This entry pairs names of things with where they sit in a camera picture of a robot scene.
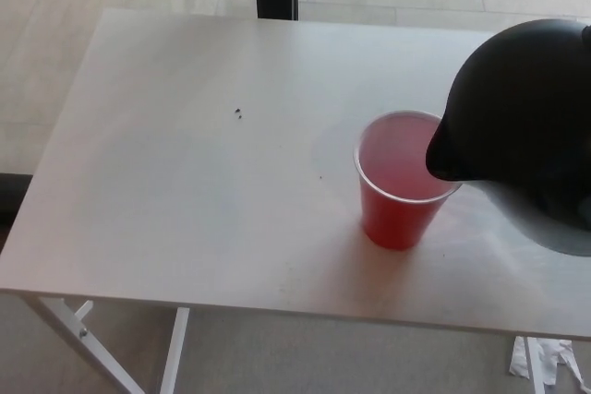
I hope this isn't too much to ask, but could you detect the black electric kettle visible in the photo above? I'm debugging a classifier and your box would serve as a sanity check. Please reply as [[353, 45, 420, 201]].
[[424, 18, 591, 257]]

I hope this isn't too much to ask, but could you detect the red plastic cup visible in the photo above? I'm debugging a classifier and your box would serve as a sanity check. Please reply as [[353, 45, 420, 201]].
[[353, 110, 463, 251]]

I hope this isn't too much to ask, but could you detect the white table leg with bolt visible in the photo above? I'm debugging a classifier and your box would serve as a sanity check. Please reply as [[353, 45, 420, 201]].
[[30, 296, 147, 394]]

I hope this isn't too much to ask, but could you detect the crumpled white paper scrap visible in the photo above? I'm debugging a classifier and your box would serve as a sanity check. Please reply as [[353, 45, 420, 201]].
[[507, 336, 584, 394]]

